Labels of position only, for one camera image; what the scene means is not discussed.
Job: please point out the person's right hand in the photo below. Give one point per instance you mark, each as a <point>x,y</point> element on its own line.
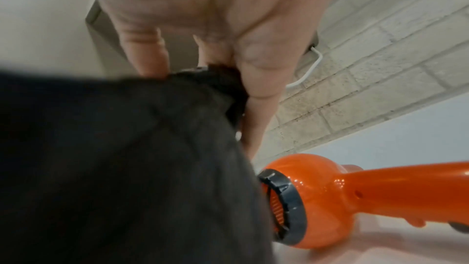
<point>220,2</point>

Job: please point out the black drawstring bag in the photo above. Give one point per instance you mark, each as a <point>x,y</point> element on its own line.
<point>110,170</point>

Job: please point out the orange hair dryer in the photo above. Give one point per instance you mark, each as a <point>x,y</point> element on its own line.
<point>329,193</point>

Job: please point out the steel wall hand dryer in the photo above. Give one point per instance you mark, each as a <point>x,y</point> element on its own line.
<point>106,31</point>

